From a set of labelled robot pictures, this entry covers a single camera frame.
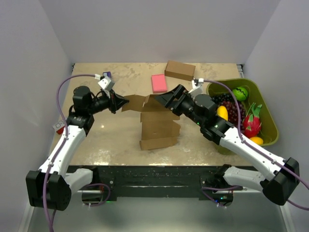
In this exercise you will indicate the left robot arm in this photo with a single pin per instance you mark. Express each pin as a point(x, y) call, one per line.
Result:
point(51, 186)

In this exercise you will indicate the olive green plastic bin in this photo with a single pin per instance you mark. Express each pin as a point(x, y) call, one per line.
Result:
point(268, 132)

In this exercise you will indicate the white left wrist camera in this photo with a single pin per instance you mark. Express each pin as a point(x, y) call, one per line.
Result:
point(106, 84)

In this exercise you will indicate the brown cardboard box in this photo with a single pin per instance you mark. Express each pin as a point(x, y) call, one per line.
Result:
point(180, 70)
point(159, 127)

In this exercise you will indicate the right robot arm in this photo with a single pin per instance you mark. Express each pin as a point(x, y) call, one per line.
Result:
point(274, 176)

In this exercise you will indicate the dark blue toy grapes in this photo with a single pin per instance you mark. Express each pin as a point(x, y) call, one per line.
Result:
point(222, 98)

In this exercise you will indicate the green toy melon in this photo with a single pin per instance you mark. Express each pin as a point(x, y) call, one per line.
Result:
point(240, 93)

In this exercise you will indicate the orange yellow toy fruit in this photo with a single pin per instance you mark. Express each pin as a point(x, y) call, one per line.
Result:
point(257, 140)

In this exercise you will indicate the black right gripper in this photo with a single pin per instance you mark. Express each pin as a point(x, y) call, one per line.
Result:
point(180, 93)

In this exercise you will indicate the red purple toy grapes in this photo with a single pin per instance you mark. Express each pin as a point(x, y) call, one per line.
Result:
point(233, 112)

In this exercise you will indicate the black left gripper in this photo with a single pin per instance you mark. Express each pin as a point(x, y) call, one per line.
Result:
point(116, 101)

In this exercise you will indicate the purple toothpaste box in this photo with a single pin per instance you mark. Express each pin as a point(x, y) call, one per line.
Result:
point(107, 74)

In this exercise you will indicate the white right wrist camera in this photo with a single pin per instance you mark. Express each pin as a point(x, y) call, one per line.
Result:
point(197, 88)

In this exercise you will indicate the pink toy dragon fruit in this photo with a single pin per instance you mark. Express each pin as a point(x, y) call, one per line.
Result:
point(252, 124)

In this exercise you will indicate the closed brown cardboard box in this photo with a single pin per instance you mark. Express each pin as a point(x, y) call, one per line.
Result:
point(180, 70)

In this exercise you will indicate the pink sticky note pad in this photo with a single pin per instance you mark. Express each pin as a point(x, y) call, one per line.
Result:
point(159, 84)

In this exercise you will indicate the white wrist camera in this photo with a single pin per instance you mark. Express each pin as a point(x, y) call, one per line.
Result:
point(106, 84)
point(197, 88)

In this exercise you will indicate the red white toothpaste box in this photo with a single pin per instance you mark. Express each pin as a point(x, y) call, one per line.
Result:
point(59, 127)

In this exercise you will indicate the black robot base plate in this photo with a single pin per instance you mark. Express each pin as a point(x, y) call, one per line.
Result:
point(113, 182)

